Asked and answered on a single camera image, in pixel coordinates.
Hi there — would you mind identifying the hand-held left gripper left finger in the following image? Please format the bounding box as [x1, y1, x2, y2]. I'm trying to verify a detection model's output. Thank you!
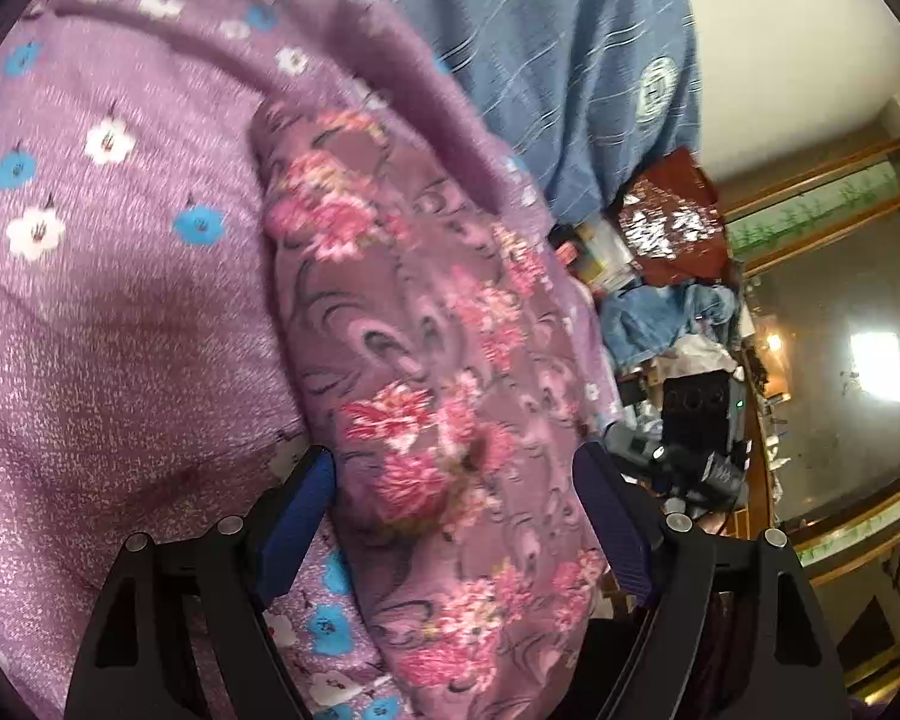
[64, 446, 337, 720]

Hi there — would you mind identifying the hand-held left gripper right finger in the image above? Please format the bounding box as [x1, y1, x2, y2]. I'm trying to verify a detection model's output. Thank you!
[562, 444, 850, 720]

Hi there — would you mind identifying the pink floral garment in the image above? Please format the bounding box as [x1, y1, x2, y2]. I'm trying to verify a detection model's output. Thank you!
[249, 99, 616, 720]

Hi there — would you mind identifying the blue denim cloth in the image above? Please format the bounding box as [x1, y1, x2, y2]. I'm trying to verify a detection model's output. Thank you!
[600, 281, 740, 368]

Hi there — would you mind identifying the pile of small boxes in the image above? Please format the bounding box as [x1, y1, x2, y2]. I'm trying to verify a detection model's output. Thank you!
[555, 214, 646, 293]

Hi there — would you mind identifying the red-brown patterned bag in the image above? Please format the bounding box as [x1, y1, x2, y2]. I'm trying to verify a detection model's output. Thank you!
[611, 148, 732, 287]

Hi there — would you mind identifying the purple floral blanket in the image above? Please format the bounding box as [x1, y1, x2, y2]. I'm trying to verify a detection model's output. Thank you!
[0, 0, 623, 720]

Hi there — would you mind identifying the blue plaid quilt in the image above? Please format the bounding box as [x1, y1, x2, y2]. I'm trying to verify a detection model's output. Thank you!
[67, 0, 702, 220]

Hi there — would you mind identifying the wooden window frame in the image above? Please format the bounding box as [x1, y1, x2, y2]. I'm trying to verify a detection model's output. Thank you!
[720, 131, 900, 278]

